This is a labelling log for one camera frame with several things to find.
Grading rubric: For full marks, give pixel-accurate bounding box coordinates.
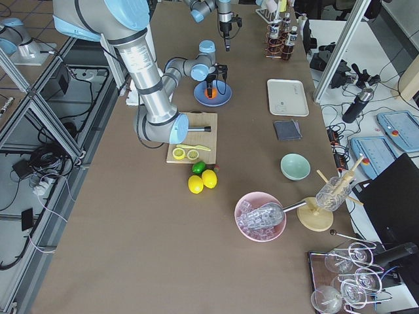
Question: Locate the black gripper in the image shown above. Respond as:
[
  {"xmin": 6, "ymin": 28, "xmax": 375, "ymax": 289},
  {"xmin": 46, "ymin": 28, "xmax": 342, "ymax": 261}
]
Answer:
[
  {"xmin": 219, "ymin": 20, "xmax": 242, "ymax": 52},
  {"xmin": 205, "ymin": 64, "xmax": 228, "ymax": 96}
]

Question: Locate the orange fruit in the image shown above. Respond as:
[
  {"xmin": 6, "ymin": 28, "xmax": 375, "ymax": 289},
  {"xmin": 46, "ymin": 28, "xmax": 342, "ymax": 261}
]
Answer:
[{"xmin": 204, "ymin": 87, "xmax": 218, "ymax": 99}]

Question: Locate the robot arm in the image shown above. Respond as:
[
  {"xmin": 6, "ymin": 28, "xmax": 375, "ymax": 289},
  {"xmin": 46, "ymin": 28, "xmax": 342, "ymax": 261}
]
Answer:
[
  {"xmin": 162, "ymin": 40, "xmax": 228, "ymax": 99},
  {"xmin": 53, "ymin": 1, "xmax": 220, "ymax": 144}
]

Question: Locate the blue plate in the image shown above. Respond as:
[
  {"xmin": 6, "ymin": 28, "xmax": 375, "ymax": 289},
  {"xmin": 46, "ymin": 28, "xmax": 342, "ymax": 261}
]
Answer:
[{"xmin": 194, "ymin": 80, "xmax": 232, "ymax": 107}]

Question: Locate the steel muddler black tip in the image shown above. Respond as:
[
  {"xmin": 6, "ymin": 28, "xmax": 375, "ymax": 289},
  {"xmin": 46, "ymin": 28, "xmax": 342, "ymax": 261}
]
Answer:
[{"xmin": 188, "ymin": 126, "xmax": 211, "ymax": 132}]

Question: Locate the wooden cutting board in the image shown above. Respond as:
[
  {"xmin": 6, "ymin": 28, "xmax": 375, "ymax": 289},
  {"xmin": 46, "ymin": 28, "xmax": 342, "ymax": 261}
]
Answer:
[{"xmin": 166, "ymin": 113, "xmax": 217, "ymax": 164}]

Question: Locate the left tea bottle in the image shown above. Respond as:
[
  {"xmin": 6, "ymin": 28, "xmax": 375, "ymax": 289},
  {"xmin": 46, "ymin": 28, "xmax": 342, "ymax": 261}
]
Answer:
[{"xmin": 267, "ymin": 19, "xmax": 281, "ymax": 56}]

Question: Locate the tea bottle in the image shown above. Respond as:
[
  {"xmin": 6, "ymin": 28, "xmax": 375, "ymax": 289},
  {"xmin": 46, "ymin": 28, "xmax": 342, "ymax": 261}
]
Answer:
[
  {"xmin": 281, "ymin": 12, "xmax": 291, "ymax": 39},
  {"xmin": 282, "ymin": 26, "xmax": 298, "ymax": 60},
  {"xmin": 267, "ymin": 19, "xmax": 281, "ymax": 56}
]

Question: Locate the yellow plastic knife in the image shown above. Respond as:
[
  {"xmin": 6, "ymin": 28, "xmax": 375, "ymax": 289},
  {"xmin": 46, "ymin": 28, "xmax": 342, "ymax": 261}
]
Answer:
[{"xmin": 176, "ymin": 144, "xmax": 211, "ymax": 152}]

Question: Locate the right tea bottle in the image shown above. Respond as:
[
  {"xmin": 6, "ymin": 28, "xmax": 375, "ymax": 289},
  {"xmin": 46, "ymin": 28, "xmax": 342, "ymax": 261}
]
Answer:
[{"xmin": 281, "ymin": 12, "xmax": 291, "ymax": 39}]

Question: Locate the front tea bottle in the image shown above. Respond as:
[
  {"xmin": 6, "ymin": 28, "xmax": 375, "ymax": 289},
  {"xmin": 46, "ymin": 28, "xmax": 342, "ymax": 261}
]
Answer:
[{"xmin": 282, "ymin": 26, "xmax": 298, "ymax": 60}]

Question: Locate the upper lemon half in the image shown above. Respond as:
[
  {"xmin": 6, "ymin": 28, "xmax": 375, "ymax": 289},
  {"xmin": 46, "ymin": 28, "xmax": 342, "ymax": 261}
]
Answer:
[{"xmin": 187, "ymin": 149, "xmax": 200, "ymax": 161}]

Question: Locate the lemon half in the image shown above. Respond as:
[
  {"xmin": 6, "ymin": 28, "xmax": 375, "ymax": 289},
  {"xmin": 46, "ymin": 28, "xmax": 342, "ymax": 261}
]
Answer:
[
  {"xmin": 187, "ymin": 149, "xmax": 200, "ymax": 161},
  {"xmin": 172, "ymin": 147, "xmax": 186, "ymax": 160}
]

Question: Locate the lower lemon half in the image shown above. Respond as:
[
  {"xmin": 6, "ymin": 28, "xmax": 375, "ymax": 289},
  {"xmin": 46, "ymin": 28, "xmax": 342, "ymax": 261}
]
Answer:
[{"xmin": 172, "ymin": 147, "xmax": 186, "ymax": 160}]

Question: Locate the cream rabbit tray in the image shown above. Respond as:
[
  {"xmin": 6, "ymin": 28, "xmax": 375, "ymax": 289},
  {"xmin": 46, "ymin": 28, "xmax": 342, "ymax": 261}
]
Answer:
[{"xmin": 267, "ymin": 78, "xmax": 309, "ymax": 117}]

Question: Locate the green lime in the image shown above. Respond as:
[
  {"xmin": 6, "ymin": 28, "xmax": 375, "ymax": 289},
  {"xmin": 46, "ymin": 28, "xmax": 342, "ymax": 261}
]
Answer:
[{"xmin": 192, "ymin": 161, "xmax": 206, "ymax": 175}]

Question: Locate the grey folded cloth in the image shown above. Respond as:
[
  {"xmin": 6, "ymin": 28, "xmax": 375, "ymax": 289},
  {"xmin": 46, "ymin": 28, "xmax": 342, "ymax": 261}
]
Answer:
[{"xmin": 274, "ymin": 120, "xmax": 302, "ymax": 141}]

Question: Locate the upper whole lemon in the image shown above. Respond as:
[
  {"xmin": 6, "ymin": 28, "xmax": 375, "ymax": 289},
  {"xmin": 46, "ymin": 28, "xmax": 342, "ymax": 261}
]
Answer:
[{"xmin": 201, "ymin": 169, "xmax": 218, "ymax": 188}]

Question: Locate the whole lemon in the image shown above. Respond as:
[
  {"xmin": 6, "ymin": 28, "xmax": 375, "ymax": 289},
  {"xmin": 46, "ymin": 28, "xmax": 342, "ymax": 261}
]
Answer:
[
  {"xmin": 188, "ymin": 175, "xmax": 204, "ymax": 194},
  {"xmin": 201, "ymin": 169, "xmax": 218, "ymax": 188}
]

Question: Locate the lower whole lemon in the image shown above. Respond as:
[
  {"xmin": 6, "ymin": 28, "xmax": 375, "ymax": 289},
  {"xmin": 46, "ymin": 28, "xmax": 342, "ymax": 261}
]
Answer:
[{"xmin": 188, "ymin": 175, "xmax": 204, "ymax": 194}]

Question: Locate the green bowl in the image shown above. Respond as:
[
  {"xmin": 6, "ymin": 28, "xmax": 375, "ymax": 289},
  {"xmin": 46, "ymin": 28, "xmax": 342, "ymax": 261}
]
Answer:
[{"xmin": 280, "ymin": 153, "xmax": 311, "ymax": 181}]

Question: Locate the pink bowl with ice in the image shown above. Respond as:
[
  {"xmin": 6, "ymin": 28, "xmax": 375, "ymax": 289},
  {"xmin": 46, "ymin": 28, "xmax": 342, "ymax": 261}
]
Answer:
[{"xmin": 234, "ymin": 192, "xmax": 287, "ymax": 242}]

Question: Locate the metal ice scoop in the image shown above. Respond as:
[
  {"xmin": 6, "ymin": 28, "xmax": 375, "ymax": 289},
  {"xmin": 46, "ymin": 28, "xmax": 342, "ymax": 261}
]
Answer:
[{"xmin": 248, "ymin": 201, "xmax": 306, "ymax": 229}]

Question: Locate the orange power strip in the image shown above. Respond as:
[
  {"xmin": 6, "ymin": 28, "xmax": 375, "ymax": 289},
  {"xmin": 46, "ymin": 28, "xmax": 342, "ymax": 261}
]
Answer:
[{"xmin": 327, "ymin": 128, "xmax": 350, "ymax": 173}]

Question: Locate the black thermos bottle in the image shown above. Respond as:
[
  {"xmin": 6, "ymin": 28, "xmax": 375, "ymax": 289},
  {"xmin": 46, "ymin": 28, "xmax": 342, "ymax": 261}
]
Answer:
[{"xmin": 342, "ymin": 88, "xmax": 374, "ymax": 123}]

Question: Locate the wooden cup stand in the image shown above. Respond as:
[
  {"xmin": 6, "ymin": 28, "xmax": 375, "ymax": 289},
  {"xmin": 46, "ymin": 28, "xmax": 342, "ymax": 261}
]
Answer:
[{"xmin": 297, "ymin": 156, "xmax": 363, "ymax": 232}]

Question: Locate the clear glass on stand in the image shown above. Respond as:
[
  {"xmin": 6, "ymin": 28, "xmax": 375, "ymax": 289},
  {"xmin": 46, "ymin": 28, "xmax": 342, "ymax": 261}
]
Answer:
[{"xmin": 316, "ymin": 177, "xmax": 351, "ymax": 212}]

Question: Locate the near teach pendant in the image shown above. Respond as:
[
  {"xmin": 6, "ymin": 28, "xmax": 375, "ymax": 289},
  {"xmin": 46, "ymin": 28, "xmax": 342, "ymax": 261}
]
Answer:
[{"xmin": 350, "ymin": 136, "xmax": 399, "ymax": 179}]

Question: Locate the teach pendant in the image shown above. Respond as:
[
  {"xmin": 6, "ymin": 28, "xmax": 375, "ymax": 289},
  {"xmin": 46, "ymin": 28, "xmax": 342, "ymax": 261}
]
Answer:
[
  {"xmin": 376, "ymin": 111, "xmax": 418, "ymax": 152},
  {"xmin": 350, "ymin": 136, "xmax": 399, "ymax": 179}
]

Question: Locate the far teach pendant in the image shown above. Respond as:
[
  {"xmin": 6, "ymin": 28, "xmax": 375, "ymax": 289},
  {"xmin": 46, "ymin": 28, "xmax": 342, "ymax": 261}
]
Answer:
[{"xmin": 376, "ymin": 111, "xmax": 418, "ymax": 152}]

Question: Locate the dark tray with glasses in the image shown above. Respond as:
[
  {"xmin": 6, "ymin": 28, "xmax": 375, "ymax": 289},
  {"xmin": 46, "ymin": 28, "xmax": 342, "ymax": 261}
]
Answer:
[{"xmin": 308, "ymin": 241, "xmax": 393, "ymax": 313}]

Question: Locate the copper wire bottle rack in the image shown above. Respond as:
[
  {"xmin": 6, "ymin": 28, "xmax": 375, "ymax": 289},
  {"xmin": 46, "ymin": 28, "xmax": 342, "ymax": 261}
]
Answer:
[{"xmin": 265, "ymin": 19, "xmax": 297, "ymax": 60}]

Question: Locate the aluminium frame post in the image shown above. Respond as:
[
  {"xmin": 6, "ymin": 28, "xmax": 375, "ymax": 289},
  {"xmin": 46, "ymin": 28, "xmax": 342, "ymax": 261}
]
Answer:
[{"xmin": 313, "ymin": 0, "xmax": 371, "ymax": 105}]

